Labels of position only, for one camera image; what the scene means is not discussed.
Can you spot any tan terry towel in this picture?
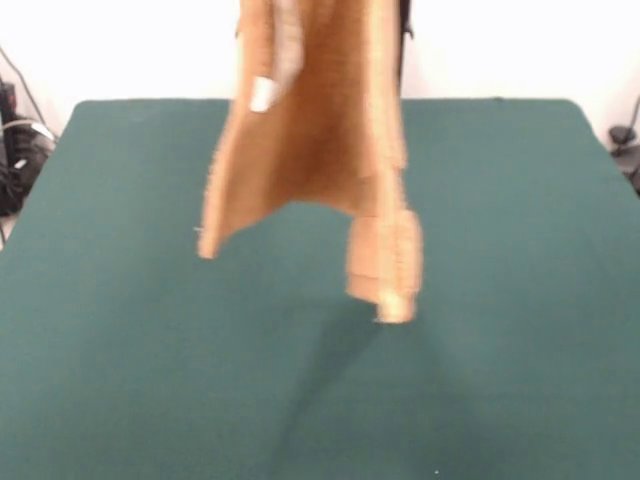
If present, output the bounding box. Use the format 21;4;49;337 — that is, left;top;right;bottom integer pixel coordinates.
194;0;426;325

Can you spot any dark green table cloth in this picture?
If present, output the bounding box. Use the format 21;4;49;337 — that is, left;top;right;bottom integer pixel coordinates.
0;97;640;480

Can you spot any black equipment bundle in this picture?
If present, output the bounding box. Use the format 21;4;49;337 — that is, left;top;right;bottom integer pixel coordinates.
0;117;57;217

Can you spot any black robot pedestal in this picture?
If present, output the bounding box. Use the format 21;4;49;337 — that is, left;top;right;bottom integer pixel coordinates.
397;0;416;100

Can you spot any black plug with cable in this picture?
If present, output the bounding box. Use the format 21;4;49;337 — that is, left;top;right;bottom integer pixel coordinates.
607;125;640;197

